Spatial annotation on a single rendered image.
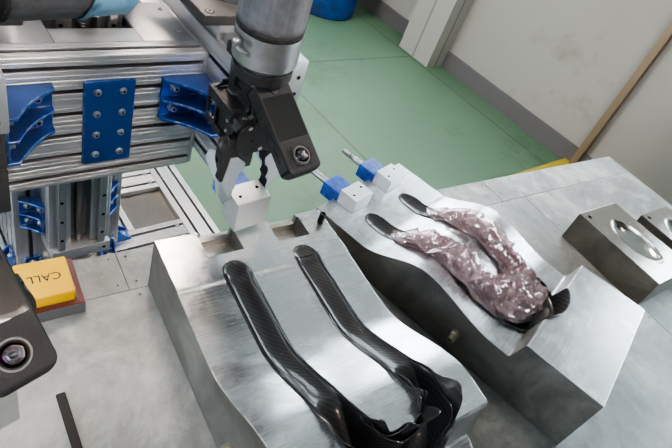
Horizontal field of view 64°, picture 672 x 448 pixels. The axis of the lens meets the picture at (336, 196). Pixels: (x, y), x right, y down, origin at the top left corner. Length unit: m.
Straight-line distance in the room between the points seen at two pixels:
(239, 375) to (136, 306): 0.21
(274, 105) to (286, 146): 0.05
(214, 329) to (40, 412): 0.20
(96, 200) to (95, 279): 0.58
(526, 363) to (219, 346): 0.42
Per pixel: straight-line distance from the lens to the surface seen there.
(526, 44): 3.71
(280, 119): 0.62
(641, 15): 3.43
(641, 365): 1.12
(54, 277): 0.77
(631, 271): 1.22
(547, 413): 0.86
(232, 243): 0.78
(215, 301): 0.69
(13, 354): 0.40
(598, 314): 0.94
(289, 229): 0.83
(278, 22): 0.57
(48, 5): 0.45
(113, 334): 0.76
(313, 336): 0.69
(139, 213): 1.75
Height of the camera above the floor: 1.43
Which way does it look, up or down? 37 degrees down
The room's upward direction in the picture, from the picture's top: 22 degrees clockwise
